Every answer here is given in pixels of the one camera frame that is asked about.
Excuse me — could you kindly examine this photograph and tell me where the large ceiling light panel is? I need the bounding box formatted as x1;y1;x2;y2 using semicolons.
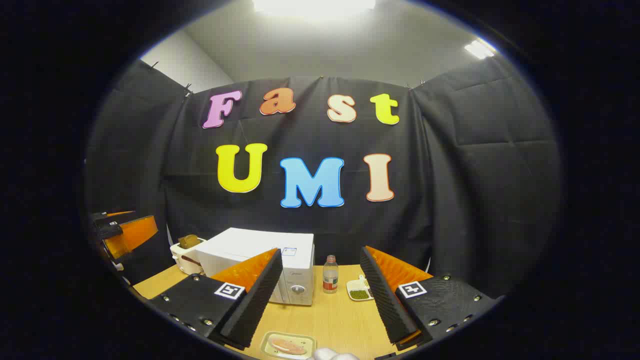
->
252;0;376;16

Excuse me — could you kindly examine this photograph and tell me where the white microwave oven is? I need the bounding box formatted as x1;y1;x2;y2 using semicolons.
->
194;227;316;307

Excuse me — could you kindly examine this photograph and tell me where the clear bottle with red label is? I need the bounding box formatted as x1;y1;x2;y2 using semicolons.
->
322;254;340;294

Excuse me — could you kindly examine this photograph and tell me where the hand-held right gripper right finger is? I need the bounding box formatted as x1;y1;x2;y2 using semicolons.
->
360;245;501;351

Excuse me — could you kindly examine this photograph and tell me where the pale green square plate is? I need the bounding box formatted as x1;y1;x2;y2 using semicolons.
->
260;331;317;360

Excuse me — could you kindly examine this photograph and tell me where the white toaster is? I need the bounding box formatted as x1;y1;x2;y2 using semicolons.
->
170;235;207;276

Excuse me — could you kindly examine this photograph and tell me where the white divided dish of beans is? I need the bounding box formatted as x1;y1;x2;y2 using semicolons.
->
346;274;375;302

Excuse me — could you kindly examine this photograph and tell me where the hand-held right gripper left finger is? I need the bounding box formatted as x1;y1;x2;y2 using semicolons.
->
149;247;285;351

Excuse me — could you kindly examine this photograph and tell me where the small ceiling light strip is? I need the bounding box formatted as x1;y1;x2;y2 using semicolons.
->
464;39;498;60

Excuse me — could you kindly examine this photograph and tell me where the breaded pink food patty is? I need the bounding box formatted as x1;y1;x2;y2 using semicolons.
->
269;336;308;356

